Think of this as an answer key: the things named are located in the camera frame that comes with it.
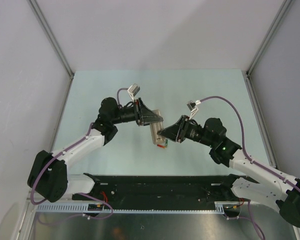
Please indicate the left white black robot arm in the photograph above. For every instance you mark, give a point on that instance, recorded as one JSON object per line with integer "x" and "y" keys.
{"x": 49, "y": 175}

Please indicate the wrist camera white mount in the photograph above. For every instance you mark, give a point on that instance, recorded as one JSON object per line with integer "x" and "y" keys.
{"x": 193, "y": 107}
{"x": 133, "y": 90}

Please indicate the white remote control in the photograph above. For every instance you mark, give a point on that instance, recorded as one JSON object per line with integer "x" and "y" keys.
{"x": 154, "y": 128}

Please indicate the left aluminium frame post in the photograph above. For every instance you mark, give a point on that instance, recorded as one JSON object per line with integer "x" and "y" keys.
{"x": 42, "y": 20}

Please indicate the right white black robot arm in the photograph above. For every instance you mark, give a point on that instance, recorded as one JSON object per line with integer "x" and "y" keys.
{"x": 270, "y": 187}

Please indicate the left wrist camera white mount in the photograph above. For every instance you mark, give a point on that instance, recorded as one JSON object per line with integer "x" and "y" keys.
{"x": 133, "y": 90}

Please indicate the right aluminium frame post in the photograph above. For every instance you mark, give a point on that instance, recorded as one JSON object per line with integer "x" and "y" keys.
{"x": 270, "y": 34}

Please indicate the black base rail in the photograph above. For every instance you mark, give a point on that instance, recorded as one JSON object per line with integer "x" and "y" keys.
{"x": 165, "y": 193}

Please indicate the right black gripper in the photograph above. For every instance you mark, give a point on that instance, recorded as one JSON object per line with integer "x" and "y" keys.
{"x": 177, "y": 132}

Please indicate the aluminium frame post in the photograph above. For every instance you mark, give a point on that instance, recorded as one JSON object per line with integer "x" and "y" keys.
{"x": 270, "y": 34}
{"x": 42, "y": 20}

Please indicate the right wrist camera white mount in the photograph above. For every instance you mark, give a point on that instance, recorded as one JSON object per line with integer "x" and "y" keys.
{"x": 193, "y": 107}

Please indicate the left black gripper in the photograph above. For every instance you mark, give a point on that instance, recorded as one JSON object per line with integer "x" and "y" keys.
{"x": 148, "y": 116}

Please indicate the red battery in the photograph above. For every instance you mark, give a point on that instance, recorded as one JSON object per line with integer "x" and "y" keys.
{"x": 161, "y": 146}

